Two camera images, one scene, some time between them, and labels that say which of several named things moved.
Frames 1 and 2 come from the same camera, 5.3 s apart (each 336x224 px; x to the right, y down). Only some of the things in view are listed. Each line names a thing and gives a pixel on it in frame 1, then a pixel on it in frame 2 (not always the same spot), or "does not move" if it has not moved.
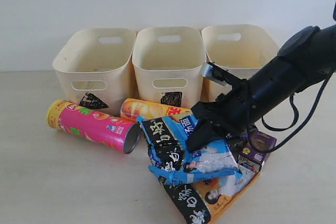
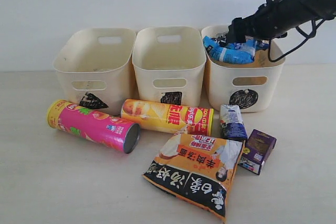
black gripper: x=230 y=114 → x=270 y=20
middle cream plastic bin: x=168 y=61 does not move
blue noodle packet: x=170 y=159 → x=239 y=52
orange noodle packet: x=206 y=201 → x=199 y=169
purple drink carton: x=253 y=153 does not move
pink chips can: x=94 y=126 does not move
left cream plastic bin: x=98 y=61 does not move
